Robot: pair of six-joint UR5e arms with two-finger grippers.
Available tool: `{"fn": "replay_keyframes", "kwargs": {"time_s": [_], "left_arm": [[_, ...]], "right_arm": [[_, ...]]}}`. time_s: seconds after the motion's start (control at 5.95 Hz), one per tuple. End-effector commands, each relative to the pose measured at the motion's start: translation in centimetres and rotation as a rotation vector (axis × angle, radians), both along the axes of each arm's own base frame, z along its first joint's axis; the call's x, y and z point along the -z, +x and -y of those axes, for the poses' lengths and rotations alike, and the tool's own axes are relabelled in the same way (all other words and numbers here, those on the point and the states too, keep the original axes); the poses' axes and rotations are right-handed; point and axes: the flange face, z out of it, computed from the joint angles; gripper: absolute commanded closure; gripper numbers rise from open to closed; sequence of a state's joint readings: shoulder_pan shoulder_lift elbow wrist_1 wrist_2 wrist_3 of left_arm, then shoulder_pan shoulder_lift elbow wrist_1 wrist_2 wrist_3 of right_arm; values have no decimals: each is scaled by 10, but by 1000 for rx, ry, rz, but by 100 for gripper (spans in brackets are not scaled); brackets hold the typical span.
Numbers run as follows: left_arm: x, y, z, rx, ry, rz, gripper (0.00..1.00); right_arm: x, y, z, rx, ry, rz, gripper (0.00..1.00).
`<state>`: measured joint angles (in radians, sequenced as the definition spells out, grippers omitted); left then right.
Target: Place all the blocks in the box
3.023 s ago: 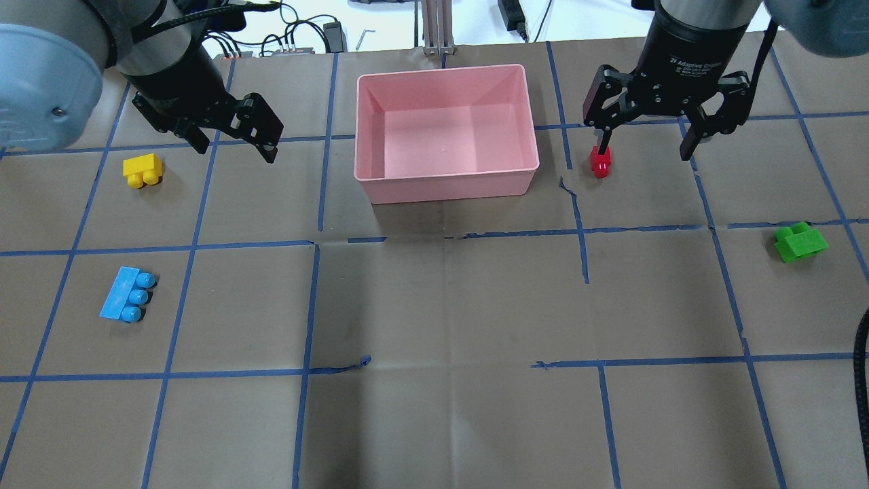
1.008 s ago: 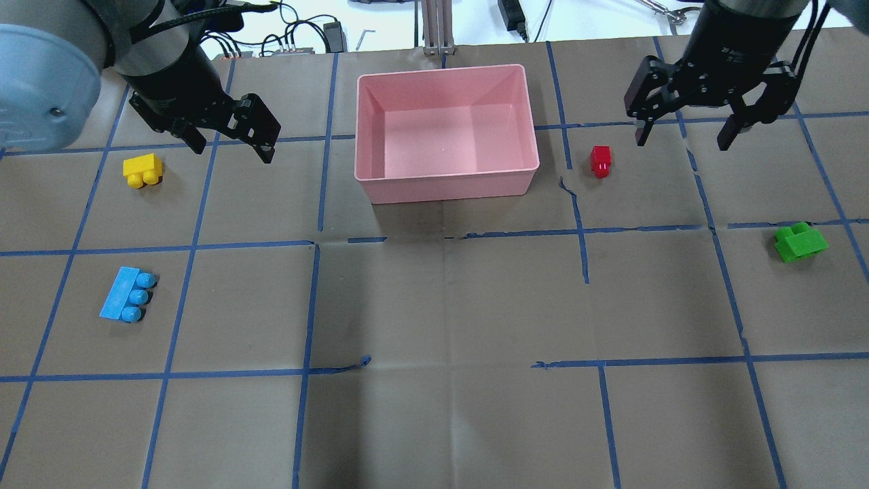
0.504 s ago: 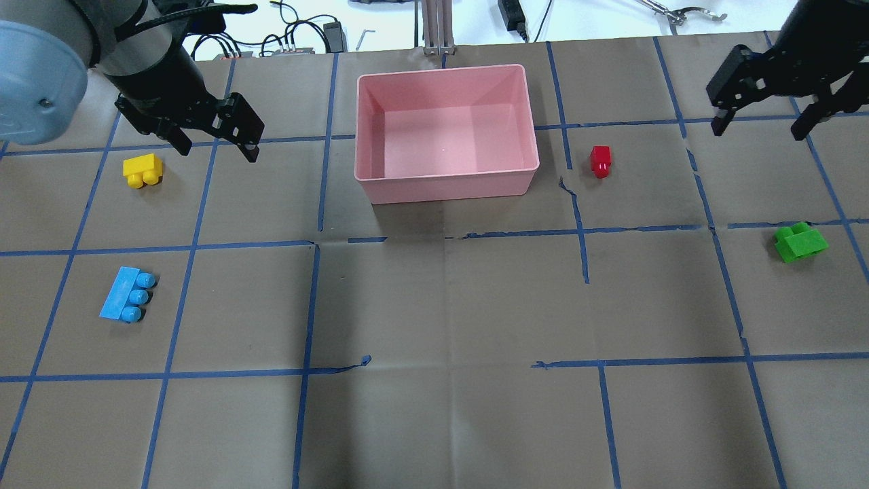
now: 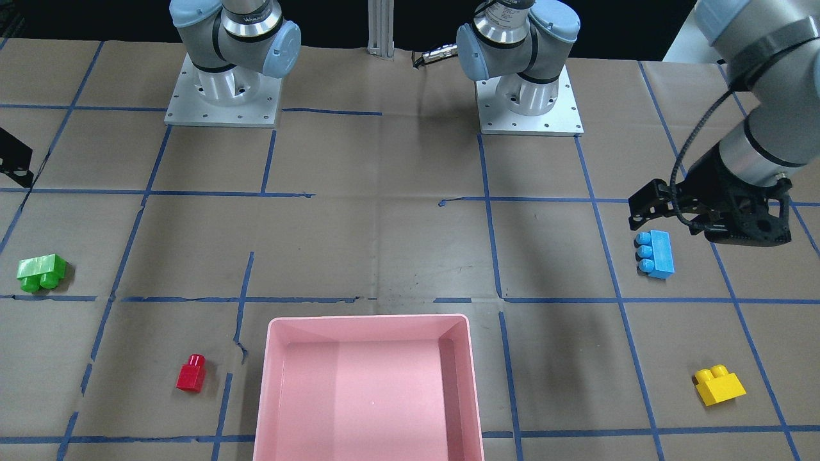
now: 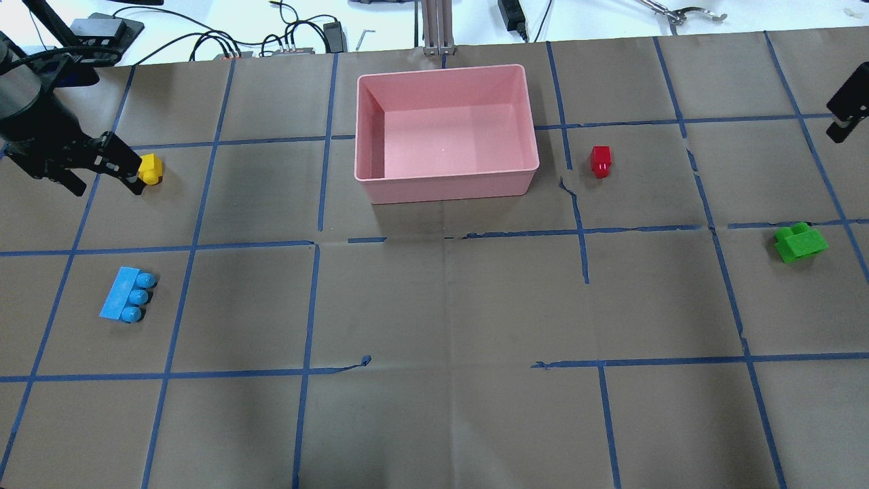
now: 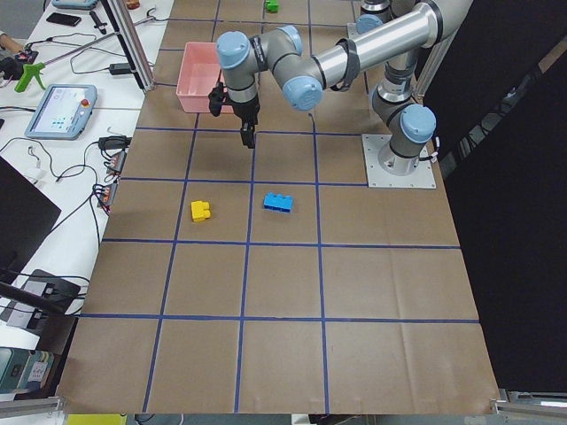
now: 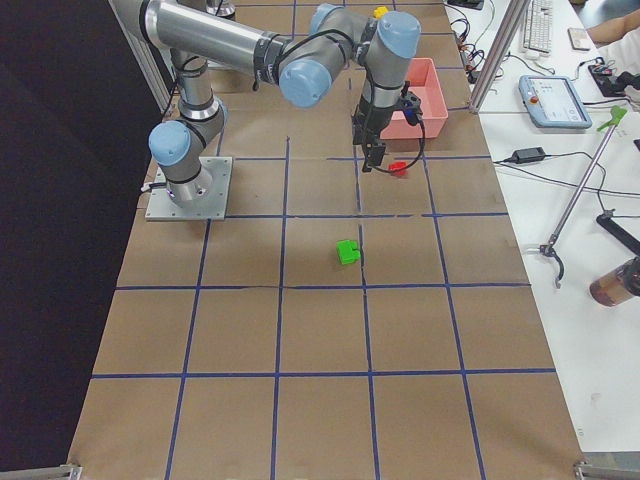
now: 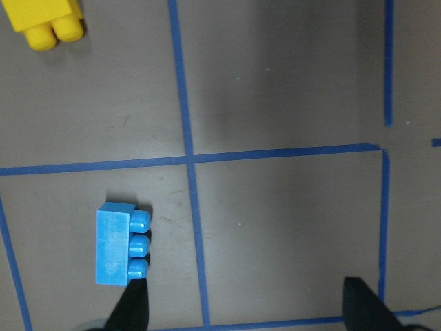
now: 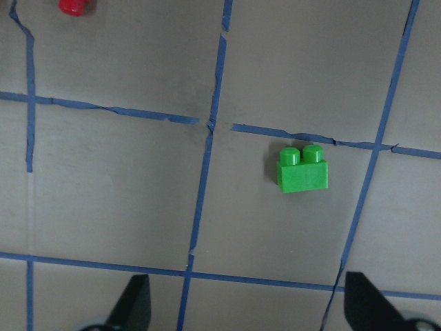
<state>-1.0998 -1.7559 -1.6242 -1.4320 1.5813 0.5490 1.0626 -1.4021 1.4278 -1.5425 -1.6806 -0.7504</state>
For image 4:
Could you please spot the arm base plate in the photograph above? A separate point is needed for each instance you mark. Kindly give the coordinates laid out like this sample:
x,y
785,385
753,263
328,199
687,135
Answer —
x,y
238,97
509,105

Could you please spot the yellow two-stud block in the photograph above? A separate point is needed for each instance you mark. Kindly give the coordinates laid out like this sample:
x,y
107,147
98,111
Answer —
x,y
717,385

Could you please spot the aluminium frame post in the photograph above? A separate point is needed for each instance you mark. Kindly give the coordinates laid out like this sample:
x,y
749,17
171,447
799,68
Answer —
x,y
380,28

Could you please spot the green two-stud block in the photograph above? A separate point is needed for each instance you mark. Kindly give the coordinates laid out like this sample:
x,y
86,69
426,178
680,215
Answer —
x,y
42,272

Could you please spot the pink plastic box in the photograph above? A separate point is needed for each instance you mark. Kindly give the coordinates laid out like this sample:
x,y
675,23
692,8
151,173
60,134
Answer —
x,y
382,387

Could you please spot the blue three-stud block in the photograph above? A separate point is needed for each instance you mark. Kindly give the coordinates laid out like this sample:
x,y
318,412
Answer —
x,y
654,254

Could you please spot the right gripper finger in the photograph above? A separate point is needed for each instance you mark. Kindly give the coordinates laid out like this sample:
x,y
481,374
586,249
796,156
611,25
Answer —
x,y
16,159

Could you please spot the red single-stud block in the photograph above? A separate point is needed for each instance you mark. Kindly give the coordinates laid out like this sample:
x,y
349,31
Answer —
x,y
192,375

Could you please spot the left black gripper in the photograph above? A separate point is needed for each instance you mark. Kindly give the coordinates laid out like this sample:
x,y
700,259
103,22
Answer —
x,y
709,184

